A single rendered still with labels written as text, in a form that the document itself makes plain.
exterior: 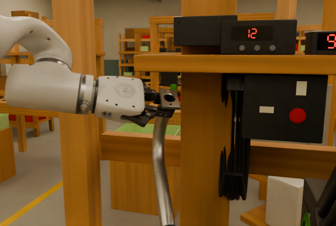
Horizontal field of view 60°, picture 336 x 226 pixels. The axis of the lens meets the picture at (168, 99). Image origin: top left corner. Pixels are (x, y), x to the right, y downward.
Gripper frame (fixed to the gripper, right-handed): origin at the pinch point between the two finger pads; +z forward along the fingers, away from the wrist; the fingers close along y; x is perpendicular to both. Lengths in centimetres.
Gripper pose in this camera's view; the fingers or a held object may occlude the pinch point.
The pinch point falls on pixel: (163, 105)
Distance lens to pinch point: 65.7
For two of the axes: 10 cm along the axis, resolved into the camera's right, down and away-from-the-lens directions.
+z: 9.5, 1.3, 2.8
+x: -3.0, 6.8, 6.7
